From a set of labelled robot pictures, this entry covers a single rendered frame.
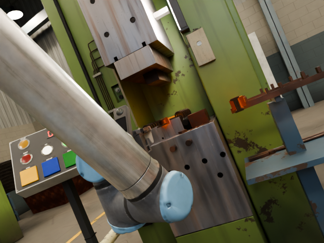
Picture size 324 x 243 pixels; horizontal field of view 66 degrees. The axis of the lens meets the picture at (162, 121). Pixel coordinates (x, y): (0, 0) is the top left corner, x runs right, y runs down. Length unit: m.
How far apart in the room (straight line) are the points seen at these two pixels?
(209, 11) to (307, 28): 5.84
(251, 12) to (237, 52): 5.88
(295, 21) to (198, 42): 5.89
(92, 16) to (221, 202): 1.08
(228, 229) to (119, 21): 1.10
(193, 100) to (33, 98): 1.35
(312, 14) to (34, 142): 6.64
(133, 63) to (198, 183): 0.65
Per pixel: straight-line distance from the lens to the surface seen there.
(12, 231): 5.89
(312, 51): 7.08
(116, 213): 0.58
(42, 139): 1.37
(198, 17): 1.37
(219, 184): 1.18
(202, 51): 1.31
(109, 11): 1.36
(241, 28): 1.80
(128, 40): 1.28
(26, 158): 1.35
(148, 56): 1.24
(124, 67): 1.27
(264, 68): 6.35
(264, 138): 1.34
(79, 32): 1.58
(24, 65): 0.40
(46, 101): 0.40
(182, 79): 1.68
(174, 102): 1.68
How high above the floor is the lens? 1.00
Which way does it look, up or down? level
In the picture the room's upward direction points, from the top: 23 degrees counter-clockwise
